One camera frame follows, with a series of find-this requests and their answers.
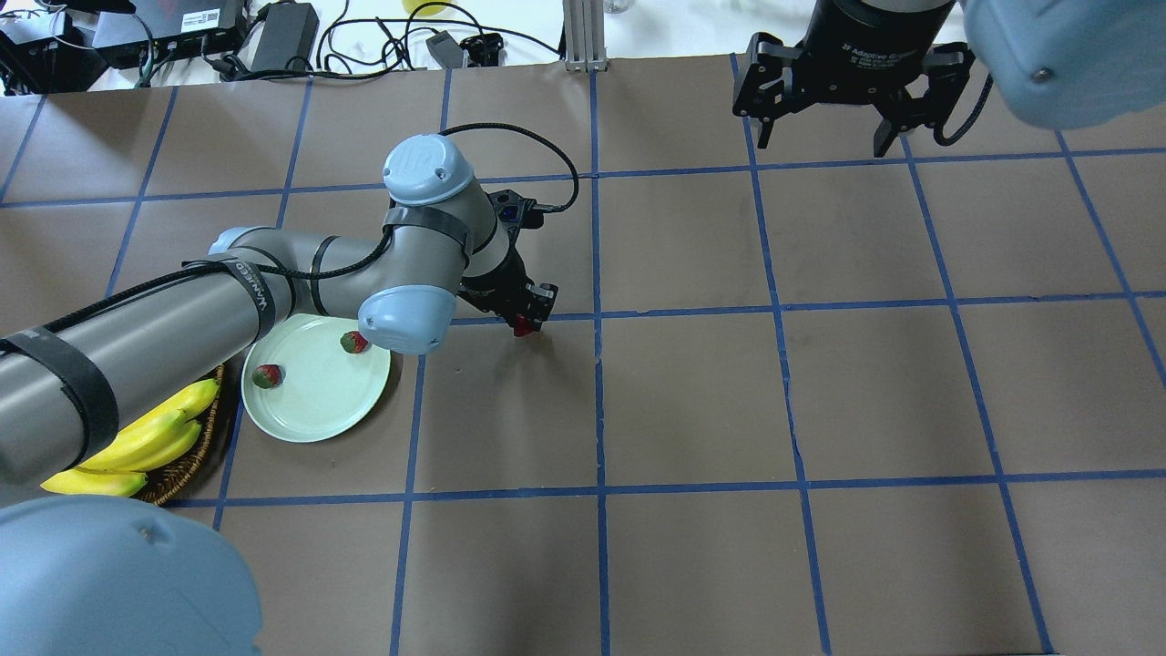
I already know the yellow banana bottom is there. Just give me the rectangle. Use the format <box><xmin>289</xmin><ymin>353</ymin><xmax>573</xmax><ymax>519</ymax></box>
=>
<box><xmin>40</xmin><ymin>468</ymin><xmax>148</xmax><ymax>498</ymax></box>

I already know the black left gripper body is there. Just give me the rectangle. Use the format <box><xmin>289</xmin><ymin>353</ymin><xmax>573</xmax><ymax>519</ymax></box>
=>
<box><xmin>455</xmin><ymin>246</ymin><xmax>559</xmax><ymax>331</ymax></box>

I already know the light green plate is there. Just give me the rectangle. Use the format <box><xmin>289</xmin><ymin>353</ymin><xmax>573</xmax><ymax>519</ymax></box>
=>
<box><xmin>240</xmin><ymin>313</ymin><xmax>392</xmax><ymax>444</ymax></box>

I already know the brown wicker basket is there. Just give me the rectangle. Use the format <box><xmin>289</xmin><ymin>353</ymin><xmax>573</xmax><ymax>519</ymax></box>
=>
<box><xmin>132</xmin><ymin>364</ymin><xmax>229</xmax><ymax>507</ymax></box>

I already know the aluminium frame post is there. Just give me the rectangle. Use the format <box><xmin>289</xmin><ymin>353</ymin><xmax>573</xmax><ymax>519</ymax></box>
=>
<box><xmin>562</xmin><ymin>0</ymin><xmax>609</xmax><ymax>72</ymax></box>

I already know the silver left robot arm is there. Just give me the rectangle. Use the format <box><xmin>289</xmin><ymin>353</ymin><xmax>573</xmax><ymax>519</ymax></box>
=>
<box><xmin>1</xmin><ymin>129</ymin><xmax>561</xmax><ymax>487</ymax></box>

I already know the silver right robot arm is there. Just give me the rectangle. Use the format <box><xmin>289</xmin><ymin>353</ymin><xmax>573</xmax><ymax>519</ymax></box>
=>
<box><xmin>731</xmin><ymin>1</ymin><xmax>1165</xmax><ymax>158</ymax></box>

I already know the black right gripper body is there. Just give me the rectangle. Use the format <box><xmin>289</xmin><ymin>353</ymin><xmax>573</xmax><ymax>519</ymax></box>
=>
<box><xmin>732</xmin><ymin>1</ymin><xmax>976</xmax><ymax>147</ymax></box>

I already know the black power adapter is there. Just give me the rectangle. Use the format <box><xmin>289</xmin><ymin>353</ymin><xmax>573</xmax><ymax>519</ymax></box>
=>
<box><xmin>250</xmin><ymin>1</ymin><xmax>318</xmax><ymax>72</ymax></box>

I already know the red strawberry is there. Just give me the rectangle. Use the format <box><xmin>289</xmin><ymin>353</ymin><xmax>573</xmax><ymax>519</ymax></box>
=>
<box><xmin>339</xmin><ymin>331</ymin><xmax>370</xmax><ymax>354</ymax></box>
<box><xmin>510</xmin><ymin>313</ymin><xmax>540</xmax><ymax>339</ymax></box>
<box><xmin>251</xmin><ymin>364</ymin><xmax>285</xmax><ymax>390</ymax></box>

